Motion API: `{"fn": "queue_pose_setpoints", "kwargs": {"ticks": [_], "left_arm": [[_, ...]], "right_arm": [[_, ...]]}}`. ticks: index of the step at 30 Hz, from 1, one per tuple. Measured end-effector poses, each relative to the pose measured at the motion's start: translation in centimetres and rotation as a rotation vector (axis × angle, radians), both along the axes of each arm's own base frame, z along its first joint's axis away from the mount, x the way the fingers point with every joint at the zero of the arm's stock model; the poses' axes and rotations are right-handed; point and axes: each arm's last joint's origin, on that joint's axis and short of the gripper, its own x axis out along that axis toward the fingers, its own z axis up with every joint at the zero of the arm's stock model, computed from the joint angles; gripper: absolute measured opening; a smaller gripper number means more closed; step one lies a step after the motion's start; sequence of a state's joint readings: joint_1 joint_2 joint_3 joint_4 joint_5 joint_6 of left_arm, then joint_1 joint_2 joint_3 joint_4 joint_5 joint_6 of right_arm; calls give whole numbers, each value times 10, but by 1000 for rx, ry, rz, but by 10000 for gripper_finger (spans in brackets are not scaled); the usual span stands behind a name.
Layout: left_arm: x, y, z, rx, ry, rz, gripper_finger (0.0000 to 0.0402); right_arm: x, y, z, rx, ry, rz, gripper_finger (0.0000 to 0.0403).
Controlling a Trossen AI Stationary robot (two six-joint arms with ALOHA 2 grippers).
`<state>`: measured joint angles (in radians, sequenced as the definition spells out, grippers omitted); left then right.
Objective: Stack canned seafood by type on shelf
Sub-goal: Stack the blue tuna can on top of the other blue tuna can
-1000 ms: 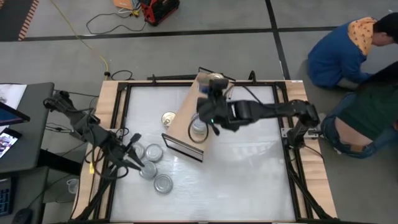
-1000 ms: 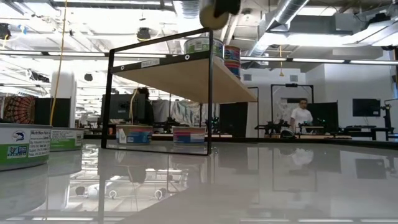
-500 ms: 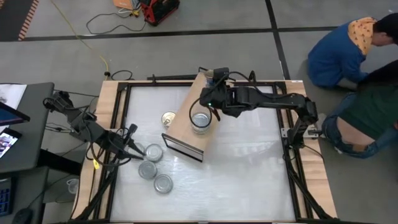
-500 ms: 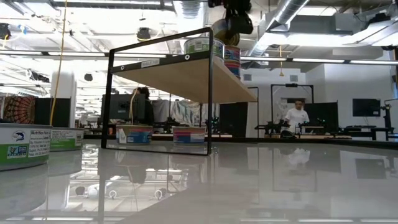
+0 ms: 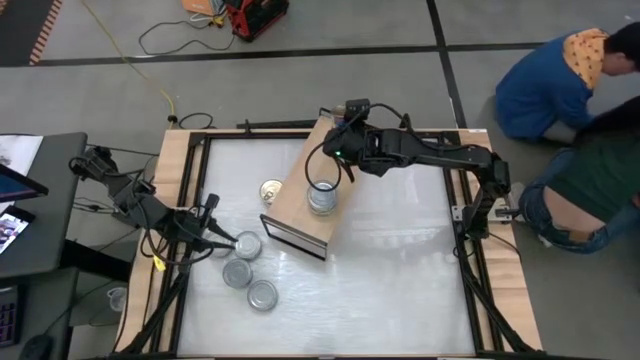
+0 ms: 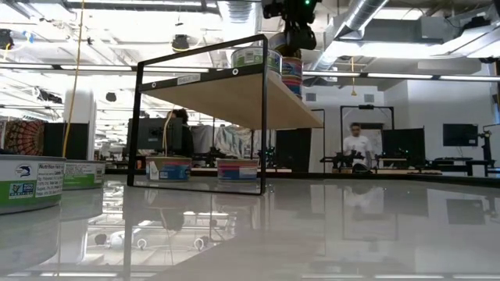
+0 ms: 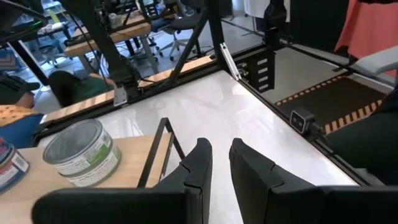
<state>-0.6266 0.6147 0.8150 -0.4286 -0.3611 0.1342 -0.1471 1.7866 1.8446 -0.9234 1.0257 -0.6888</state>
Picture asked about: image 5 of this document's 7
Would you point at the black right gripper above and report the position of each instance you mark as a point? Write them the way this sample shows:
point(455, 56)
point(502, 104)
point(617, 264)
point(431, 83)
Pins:
point(357, 147)

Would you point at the black computer mouse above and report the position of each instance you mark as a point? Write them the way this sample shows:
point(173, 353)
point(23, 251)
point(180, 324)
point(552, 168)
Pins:
point(35, 347)

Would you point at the white paper sheet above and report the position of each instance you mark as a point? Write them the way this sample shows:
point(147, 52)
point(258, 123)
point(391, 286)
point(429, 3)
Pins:
point(20, 150)

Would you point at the dark gray side desk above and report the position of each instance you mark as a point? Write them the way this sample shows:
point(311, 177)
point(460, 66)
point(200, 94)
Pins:
point(60, 225)

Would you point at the red black tool case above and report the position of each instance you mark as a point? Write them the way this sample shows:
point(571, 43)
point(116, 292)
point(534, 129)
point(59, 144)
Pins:
point(255, 17)

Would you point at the black aluminium table frame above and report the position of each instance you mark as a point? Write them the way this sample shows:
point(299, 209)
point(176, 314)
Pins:
point(240, 135)

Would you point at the laptop with blue screen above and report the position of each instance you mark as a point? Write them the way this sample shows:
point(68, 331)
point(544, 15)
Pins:
point(15, 187)

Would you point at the clear plastic cup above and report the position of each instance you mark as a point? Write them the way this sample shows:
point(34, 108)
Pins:
point(117, 299)

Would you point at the orange box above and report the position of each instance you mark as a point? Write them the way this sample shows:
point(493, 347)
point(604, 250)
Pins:
point(197, 6)

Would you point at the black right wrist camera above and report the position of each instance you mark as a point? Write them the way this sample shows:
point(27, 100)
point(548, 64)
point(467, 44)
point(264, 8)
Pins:
point(357, 109)

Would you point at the smartphone with lit screen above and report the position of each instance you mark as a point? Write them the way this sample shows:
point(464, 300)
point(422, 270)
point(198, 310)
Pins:
point(12, 227)

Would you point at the person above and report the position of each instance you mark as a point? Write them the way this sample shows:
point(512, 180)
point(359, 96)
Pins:
point(600, 175)
point(540, 95)

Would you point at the black keyboard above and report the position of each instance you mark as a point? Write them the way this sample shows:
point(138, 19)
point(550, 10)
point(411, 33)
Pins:
point(9, 317)

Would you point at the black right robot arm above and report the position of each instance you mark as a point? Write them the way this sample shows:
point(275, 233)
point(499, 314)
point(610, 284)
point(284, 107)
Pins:
point(440, 150)

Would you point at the wooden shelf black metal frame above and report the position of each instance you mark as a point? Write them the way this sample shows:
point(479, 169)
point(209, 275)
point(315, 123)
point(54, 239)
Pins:
point(295, 200)

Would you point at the black orange-striped floor mat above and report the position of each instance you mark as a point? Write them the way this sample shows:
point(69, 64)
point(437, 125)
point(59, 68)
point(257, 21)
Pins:
point(20, 30)

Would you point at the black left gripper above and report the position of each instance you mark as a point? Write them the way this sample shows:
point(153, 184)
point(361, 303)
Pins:
point(187, 230)

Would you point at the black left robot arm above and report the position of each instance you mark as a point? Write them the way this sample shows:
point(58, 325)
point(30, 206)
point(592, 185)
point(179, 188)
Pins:
point(135, 205)

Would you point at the small yellow tag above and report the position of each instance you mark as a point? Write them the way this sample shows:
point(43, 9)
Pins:
point(159, 264)

